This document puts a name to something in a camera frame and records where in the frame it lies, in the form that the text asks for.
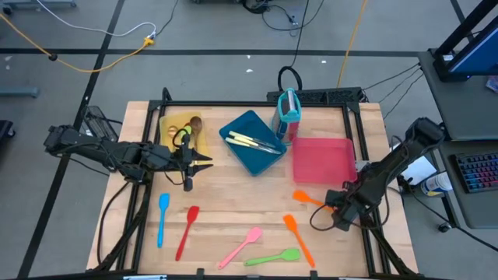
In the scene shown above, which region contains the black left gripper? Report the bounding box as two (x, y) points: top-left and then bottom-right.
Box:
(170, 134), (215, 192)

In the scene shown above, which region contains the orange silicone spoon spatula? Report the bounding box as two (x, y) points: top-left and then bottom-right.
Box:
(292, 190), (335, 213)

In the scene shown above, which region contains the pink translucent plastic bin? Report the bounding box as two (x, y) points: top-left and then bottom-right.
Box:
(291, 136), (358, 185)

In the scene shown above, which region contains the cream handled table knife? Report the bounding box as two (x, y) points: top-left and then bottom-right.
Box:
(224, 138), (282, 156)
(232, 135), (279, 152)
(227, 130), (276, 149)

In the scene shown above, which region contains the brown wooden spoon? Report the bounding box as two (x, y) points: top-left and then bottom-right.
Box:
(189, 115), (204, 155)

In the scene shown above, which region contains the red silicone spatula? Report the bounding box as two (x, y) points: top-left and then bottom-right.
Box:
(174, 205), (201, 262)

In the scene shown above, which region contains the blue silicone spatula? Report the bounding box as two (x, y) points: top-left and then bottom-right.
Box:
(156, 192), (171, 249)

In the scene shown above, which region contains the blue plastic bin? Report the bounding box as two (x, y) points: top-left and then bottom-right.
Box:
(218, 110), (288, 177)

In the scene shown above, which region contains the green silicone spatula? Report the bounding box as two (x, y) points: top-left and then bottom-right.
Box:
(243, 247), (301, 268)

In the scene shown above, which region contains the pink silicone spatula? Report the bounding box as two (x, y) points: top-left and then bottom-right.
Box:
(217, 226), (265, 270)

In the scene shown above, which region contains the yellow translucent plastic bin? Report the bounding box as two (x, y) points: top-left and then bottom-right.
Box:
(159, 112), (209, 161)

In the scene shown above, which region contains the white paper sheet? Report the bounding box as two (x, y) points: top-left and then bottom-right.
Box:
(388, 143), (439, 187)

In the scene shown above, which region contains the black power strip box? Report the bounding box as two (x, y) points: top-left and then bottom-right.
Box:
(266, 87), (365, 105)

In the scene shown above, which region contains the white plastic bottle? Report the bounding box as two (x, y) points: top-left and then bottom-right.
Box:
(419, 172), (454, 197)

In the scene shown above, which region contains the grey keyboard tray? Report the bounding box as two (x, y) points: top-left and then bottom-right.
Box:
(435, 139), (498, 230)

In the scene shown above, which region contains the backlit computer keyboard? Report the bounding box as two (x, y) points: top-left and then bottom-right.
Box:
(453, 151), (498, 194)

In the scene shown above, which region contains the grey desk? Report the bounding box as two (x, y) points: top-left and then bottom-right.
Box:
(416, 50), (498, 142)

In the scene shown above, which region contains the grey furniture foot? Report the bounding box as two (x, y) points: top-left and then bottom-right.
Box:
(0, 87), (40, 98)
(2, 0), (77, 11)

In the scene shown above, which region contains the black chair base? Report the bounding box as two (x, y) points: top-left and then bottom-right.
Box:
(0, 119), (16, 143)

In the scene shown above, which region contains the computer monitor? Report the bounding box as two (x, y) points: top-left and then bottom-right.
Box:
(447, 23), (498, 77)

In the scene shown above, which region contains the black monitor stand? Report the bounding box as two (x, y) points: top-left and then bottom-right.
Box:
(430, 0), (498, 82)

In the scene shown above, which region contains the black aluminium table frame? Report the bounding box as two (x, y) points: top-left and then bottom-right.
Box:
(93, 87), (417, 280)

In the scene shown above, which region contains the black wire mesh box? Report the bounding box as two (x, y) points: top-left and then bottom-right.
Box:
(80, 105), (120, 156)

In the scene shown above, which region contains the yellow extension cable with plug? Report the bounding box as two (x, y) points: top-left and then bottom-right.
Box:
(0, 13), (156, 74)

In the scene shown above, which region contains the white power cable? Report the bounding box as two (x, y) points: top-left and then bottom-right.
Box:
(34, 0), (157, 39)

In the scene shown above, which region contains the yellow hanging cable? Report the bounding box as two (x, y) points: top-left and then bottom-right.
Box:
(336, 0), (369, 89)

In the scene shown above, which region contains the black hanging cable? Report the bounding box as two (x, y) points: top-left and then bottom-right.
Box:
(277, 0), (311, 93)

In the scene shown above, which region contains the black cable tangle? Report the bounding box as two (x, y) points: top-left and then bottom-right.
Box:
(240, 0), (326, 38)

